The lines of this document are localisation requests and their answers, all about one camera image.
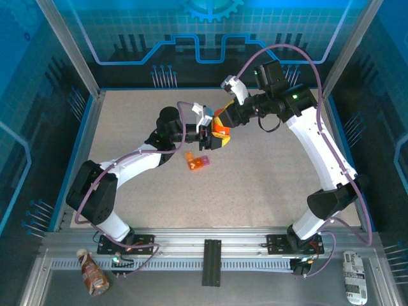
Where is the orange pill box SUN print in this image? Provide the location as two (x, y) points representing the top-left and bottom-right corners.
(185, 151), (199, 171)

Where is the black controller board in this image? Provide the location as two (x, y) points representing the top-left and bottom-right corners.
(110, 251), (135, 277)

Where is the aluminium side rail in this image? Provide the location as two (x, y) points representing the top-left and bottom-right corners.
(52, 91), (105, 232)

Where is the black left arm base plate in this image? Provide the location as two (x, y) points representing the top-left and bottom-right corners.
(97, 234), (156, 256)

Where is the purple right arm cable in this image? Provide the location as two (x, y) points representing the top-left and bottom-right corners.
(236, 43), (374, 279)

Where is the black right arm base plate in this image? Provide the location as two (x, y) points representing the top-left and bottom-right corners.
(266, 234), (325, 256)

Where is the slotted aluminium rail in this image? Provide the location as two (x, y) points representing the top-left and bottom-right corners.
(50, 258), (293, 271)

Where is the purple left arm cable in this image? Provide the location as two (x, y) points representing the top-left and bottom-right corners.
(75, 101), (196, 278)

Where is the black extrusion bracket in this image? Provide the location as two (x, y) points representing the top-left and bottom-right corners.
(201, 238), (222, 288)

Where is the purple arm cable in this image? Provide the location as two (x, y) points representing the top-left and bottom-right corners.
(75, 101), (196, 278)
(236, 43), (374, 279)

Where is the orange pill bottle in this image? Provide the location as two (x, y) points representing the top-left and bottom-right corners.
(212, 108), (231, 136)

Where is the aluminium frame post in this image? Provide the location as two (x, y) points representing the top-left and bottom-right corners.
(34, 0), (106, 99)
(320, 0), (385, 99)

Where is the aluminium frame beam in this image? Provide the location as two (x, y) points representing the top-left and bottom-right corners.
(40, 226), (382, 259)

